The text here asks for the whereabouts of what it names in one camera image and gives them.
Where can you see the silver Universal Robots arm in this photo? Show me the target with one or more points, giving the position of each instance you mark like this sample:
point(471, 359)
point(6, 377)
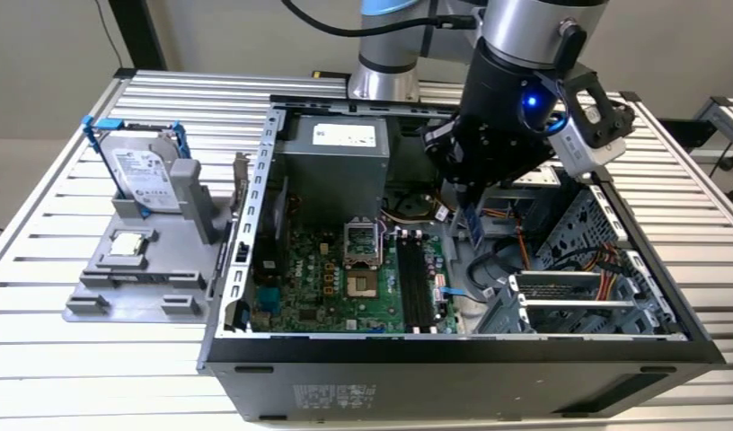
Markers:
point(384, 54)

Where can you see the graphics card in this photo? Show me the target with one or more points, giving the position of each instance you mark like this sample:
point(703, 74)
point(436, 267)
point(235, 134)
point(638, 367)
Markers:
point(240, 179)

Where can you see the grey parts rack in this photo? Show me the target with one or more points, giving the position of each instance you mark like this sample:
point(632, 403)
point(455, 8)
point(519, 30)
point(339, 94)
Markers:
point(163, 256)

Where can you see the blue RAM stick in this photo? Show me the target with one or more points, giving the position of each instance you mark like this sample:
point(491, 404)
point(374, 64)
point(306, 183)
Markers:
point(476, 226)

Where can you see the silver CPU chip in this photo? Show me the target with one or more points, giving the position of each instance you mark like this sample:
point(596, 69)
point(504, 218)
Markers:
point(128, 244)

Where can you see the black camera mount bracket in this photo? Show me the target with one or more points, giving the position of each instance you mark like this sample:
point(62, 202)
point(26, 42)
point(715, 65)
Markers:
point(618, 125)

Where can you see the metal locking lever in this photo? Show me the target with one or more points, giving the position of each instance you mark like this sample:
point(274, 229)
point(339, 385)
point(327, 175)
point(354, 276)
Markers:
point(382, 242)

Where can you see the black RAM slot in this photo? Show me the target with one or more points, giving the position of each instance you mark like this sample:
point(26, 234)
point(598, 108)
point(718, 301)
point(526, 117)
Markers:
point(404, 278)
point(419, 278)
point(426, 278)
point(411, 278)

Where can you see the neighbouring metal slat table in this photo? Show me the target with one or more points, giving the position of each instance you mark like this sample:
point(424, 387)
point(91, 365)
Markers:
point(726, 108)

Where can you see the CPU socket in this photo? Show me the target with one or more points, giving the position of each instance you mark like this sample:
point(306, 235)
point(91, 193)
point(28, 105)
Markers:
point(363, 284)

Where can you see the silver disk bay cage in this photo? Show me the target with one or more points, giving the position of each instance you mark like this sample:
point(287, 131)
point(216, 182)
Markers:
point(576, 304)

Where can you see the yellow black tag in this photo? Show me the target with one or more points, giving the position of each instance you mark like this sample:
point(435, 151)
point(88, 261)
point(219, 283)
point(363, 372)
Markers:
point(324, 74)

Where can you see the green motherboard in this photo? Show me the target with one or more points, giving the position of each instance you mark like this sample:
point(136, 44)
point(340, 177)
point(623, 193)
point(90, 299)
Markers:
point(307, 305)

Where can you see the black metal post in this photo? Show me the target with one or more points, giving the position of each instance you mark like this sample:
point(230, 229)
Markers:
point(142, 36)

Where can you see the blue disk carrier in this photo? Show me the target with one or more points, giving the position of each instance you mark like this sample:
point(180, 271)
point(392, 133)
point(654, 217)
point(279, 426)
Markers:
point(106, 123)

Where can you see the black cooling fan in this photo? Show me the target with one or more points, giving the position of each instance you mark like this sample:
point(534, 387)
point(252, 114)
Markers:
point(411, 204)

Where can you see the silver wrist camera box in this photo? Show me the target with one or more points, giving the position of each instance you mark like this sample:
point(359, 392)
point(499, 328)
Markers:
point(583, 152)

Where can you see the silver hard disk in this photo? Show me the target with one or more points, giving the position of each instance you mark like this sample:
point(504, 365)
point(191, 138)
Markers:
point(140, 175)

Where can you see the grey power supply unit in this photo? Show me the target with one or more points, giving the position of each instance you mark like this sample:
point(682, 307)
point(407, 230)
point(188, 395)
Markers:
point(331, 179)

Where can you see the black open PC case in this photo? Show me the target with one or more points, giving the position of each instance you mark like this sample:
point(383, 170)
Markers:
point(403, 386)

